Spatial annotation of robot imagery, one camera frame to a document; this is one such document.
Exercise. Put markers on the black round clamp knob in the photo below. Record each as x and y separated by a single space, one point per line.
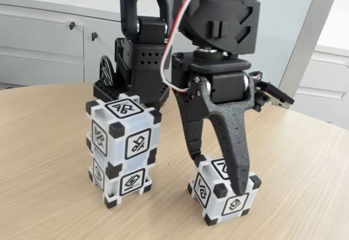
105 71

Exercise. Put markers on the white cube with crossed symbol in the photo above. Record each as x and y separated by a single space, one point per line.
136 141

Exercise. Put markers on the black cabinet key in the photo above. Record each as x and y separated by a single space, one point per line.
72 25
94 35

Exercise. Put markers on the white drawer cabinet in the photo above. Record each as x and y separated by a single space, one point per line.
324 79

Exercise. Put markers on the white low cabinet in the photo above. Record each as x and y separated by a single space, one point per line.
41 46

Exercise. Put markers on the white cube with lightning symbol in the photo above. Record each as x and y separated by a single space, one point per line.
131 185

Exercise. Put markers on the grey metal post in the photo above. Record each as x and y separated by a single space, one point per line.
308 41

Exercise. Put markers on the camera board on black mount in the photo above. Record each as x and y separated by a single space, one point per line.
275 95

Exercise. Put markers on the white cube with layers symbol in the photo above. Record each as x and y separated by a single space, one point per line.
210 193

